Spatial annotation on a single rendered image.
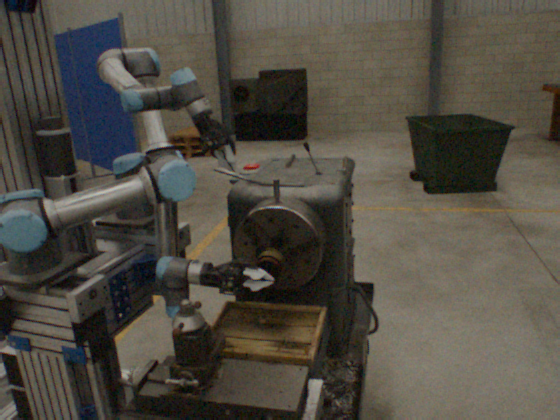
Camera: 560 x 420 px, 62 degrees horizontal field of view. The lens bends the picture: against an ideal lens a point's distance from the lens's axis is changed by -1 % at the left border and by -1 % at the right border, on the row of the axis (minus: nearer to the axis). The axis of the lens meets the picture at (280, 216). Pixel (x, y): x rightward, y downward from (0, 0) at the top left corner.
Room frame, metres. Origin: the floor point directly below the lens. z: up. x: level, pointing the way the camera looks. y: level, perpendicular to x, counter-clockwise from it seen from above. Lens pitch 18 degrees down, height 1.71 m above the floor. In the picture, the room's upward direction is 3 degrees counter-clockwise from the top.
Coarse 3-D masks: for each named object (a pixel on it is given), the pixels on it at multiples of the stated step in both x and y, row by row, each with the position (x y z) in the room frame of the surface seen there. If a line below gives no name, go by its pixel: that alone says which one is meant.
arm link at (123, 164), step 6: (120, 156) 1.80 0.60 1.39; (126, 156) 1.79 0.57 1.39; (132, 156) 1.77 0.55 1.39; (138, 156) 1.76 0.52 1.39; (144, 156) 1.81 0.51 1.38; (114, 162) 1.75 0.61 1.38; (120, 162) 1.73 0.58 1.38; (126, 162) 1.72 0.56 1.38; (132, 162) 1.73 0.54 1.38; (138, 162) 1.74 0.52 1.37; (144, 162) 1.77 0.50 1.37; (150, 162) 1.78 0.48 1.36; (114, 168) 1.74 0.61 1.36; (120, 168) 1.72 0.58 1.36; (126, 168) 1.72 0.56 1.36; (132, 168) 1.73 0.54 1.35; (138, 168) 1.74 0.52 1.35; (114, 174) 1.75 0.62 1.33; (120, 174) 1.72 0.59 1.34; (126, 174) 1.72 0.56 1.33; (132, 174) 1.73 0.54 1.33
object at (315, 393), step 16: (320, 384) 1.00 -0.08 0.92; (304, 400) 0.94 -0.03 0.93; (320, 400) 0.96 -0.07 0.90; (128, 416) 0.94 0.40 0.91; (144, 416) 0.93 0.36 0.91; (160, 416) 0.92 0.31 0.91; (176, 416) 0.91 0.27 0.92; (192, 416) 0.90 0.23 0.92; (208, 416) 0.90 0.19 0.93; (224, 416) 0.90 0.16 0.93; (304, 416) 0.89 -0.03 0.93; (320, 416) 0.94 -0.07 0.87
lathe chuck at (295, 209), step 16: (256, 208) 1.57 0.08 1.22; (272, 208) 1.53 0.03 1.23; (288, 208) 1.52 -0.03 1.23; (304, 208) 1.58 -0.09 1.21; (240, 224) 1.56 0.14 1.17; (272, 224) 1.53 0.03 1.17; (288, 224) 1.52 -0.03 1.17; (304, 224) 1.50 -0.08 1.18; (320, 224) 1.57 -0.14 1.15; (240, 240) 1.56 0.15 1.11; (288, 240) 1.52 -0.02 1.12; (320, 240) 1.52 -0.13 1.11; (240, 256) 1.56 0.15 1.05; (256, 256) 1.55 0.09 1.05; (304, 256) 1.51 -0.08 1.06; (320, 256) 1.49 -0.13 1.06; (288, 272) 1.52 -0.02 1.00; (304, 272) 1.51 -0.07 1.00; (288, 288) 1.52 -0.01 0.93
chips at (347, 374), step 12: (324, 360) 1.56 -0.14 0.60; (336, 360) 1.57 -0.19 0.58; (348, 360) 1.60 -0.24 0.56; (324, 372) 1.55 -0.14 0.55; (336, 372) 1.48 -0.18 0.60; (348, 372) 1.52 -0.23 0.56; (360, 372) 1.54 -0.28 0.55; (324, 384) 1.47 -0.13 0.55; (336, 384) 1.41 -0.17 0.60; (348, 384) 1.41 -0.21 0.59; (360, 384) 1.47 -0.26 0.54; (324, 396) 1.39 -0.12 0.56; (336, 396) 1.37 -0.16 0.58; (348, 396) 1.36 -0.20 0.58; (324, 408) 1.34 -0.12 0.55; (336, 408) 1.29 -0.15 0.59; (348, 408) 1.30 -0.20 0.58
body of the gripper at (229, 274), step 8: (208, 264) 1.32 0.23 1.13; (232, 264) 1.33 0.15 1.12; (208, 272) 1.30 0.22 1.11; (216, 272) 1.30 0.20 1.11; (224, 272) 1.26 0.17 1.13; (232, 272) 1.27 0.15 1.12; (240, 272) 1.28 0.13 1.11; (208, 280) 1.28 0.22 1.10; (216, 280) 1.28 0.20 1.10; (224, 280) 1.27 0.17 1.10; (232, 280) 1.26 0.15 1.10; (240, 280) 1.31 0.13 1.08; (224, 288) 1.28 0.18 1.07; (232, 288) 1.26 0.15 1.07
